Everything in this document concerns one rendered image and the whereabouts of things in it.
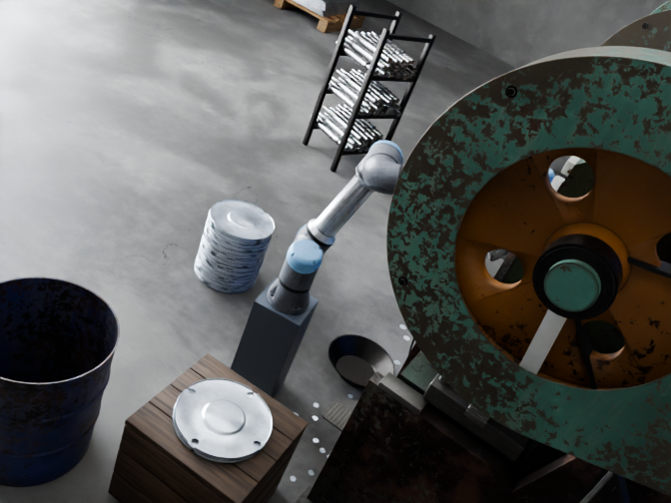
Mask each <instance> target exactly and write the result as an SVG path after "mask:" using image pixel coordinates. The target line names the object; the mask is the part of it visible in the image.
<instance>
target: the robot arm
mask: <svg viewBox="0 0 671 503"><path fill-rule="evenodd" d="M402 163H403V156H402V151H401V149H400V147H399V146H398V145H397V144H395V143H394V142H391V141H378V142H376V143H374V144H373V145H372V146H371V147H370V148H369V150H368V153H367V155H366V156H365V157H364V158H363V159H362V160H361V162H360V163H359V164H358V165H357V166H356V168H355V171H356V174H355V176H354V177H353V178H352V179H351V180H350V181H349V183H348V184H347V185H346V186H345V187H344V188H343V189H342V191H341V192H340V193H339V194H338V195H337V196H336V198H335V199H334V200H333V201H332V202H331V203H330V205H329V206H328V207H327V208H326V209H325V210H324V211H323V213H322V214H321V215H320V216H319V217H318V218H317V219H312V220H310V221H309V222H308V223H307V224H306V225H304V226H303V227H301V228H300V230H299V231H298V233H297V235H296V238H295V240H294V242H293V243H292V245H291V246H290V248H289V250H288V253H287V257H286V260H285V262H284V265H283V268H282V270H281V273H280V276H279V278H278V279H277V280H276V281H275V282H274V283H273V284H272V285H271V287H270V288H269V291H268V294H267V299H268V302H269V304H270V305H271V306H272V307H273V308H274V309H276V310H277V311H279V312H281V313H284V314H288V315H299V314H302V313H304V312H305V311H306V310H307V309H308V306H309V304H310V288H311V286H312V284H313V281H314V279H315V276H316V274H317V272H318V269H319V267H320V266H321V263H322V260H323V256H324V254H325V253H326V251H327V250H328V249H329V248H330V247H331V246H332V245H333V244H334V242H335V241H336V234H337V233H338V232H339V230H340V229H341V228H342V227H343V226H344V225H345V224H346V223H347V222H348V221H349V219H350V218H351V217H352V216H353V215H354V214H355V213H356V212H357V211H358V210H359V208H360V207H361V206H362V205H363V204H364V203H365V202H366V201H367V200H368V198H369V197H370V196H371V195H372V194H373V193H374V192H378V193H381V194H385V195H392V196H393V193H394V189H395V186H396V183H397V181H398V178H399V176H400V173H401V171H402V169H403V167H404V165H403V164H402ZM494 252H495V250H493V251H490V252H489V253H488V257H489V260H491V261H495V260H498V259H500V258H501V257H503V256H504V255H506V254H507V253H509V251H506V250H499V251H498V252H497V253H496V255H493V253H494Z"/></svg>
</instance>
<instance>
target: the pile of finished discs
mask: <svg viewBox="0 0 671 503"><path fill-rule="evenodd" d="M173 424H174V428H175V431H176V433H177V435H178V437H179V438H180V440H181V441H182V442H183V444H184V445H185V446H186V447H187V448H188V449H190V450H191V449H193V450H194V451H193V452H194V453H195V454H197V455H199V456H201V457H203V458H205V459H208V460H211V461H215V462H220V463H235V462H240V461H244V460H247V459H249V458H251V457H253V456H255V455H256V454H257V453H259V452H260V451H261V449H262V448H263V447H264V446H265V445H266V443H267V441H268V439H269V437H270V435H271V432H272V427H273V421H272V416H271V413H270V410H269V408H268V406H267V405H266V403H265V402H264V400H263V399H262V398H261V397H260V396H259V395H258V394H255V393H253V392H252V391H251V389H250V388H249V387H247V386H246V385H244V384H241V383H239V382H236V381H233V380H230V379H225V378H209V379H204V380H200V381H198V382H195V383H193V384H192V385H191V386H190V387H189V388H188V389H185V390H184V391H183V392H182V393H181V395H180V396H179V398H178V400H177V402H176V404H175V407H174V411H173Z"/></svg>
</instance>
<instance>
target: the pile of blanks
mask: <svg viewBox="0 0 671 503"><path fill-rule="evenodd" d="M272 235H273V234H271V235H270V236H269V237H267V238H264V239H263V240H258V241H248V240H242V239H238V238H235V237H232V236H230V235H228V234H226V233H224V232H223V231H221V230H220V229H219V228H217V227H216V226H215V224H214V223H213V222H212V220H211V217H210V212H209V216H208V219H207V221H206V226H205V229H204V234H203V235H202V239H201V244H200V248H199V251H198V255H197V257H196V261H195V272H196V275H197V276H198V278H199V279H200V280H201V281H202V282H203V283H206V284H207V286H209V287H211V288H213V289H215V290H218V291H222V292H227V293H239V292H244V291H247V290H248V288H252V287H253V286H254V284H255V282H256V279H257V277H258V274H259V272H260V269H261V267H262V264H263V261H264V257H265V255H266V251H267V249H268V246H269V243H270V241H271V237H272Z"/></svg>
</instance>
